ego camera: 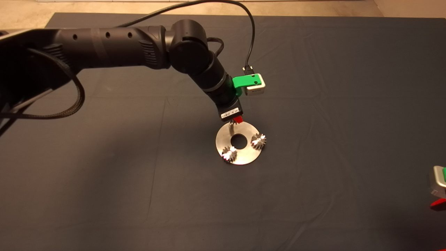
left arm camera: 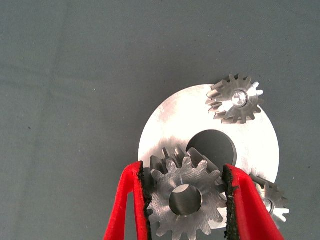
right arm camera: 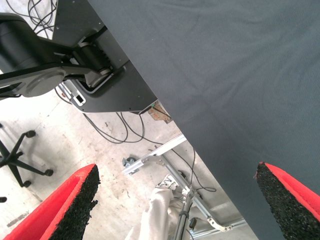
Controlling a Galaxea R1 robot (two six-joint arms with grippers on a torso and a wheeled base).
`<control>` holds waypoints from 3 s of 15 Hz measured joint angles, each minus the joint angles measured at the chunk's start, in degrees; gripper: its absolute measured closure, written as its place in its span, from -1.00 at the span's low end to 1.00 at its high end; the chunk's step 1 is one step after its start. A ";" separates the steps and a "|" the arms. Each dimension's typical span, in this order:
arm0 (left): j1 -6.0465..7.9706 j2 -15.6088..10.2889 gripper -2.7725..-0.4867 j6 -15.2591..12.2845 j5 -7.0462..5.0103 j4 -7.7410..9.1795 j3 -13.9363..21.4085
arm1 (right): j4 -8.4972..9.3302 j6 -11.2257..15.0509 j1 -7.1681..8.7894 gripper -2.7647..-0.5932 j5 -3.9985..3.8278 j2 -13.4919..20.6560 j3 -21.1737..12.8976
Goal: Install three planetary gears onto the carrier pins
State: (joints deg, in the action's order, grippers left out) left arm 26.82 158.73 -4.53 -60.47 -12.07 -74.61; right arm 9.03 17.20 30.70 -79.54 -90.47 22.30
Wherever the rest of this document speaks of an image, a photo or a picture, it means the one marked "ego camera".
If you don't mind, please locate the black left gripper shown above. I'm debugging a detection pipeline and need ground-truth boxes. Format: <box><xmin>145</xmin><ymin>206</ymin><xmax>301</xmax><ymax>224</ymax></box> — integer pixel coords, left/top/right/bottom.
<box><xmin>211</xmin><ymin>80</ymin><xmax>244</xmax><ymax>125</ymax></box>

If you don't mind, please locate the dark grey table cloth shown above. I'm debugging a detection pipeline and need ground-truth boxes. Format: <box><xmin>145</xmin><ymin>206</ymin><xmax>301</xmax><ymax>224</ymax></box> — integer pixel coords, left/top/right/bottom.
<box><xmin>0</xmin><ymin>12</ymin><xmax>446</xmax><ymax>251</ymax></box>

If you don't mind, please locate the round metal carrier plate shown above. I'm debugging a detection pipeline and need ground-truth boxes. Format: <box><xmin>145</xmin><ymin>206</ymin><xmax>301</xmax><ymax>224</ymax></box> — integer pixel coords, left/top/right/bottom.
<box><xmin>215</xmin><ymin>120</ymin><xmax>262</xmax><ymax>165</ymax></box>

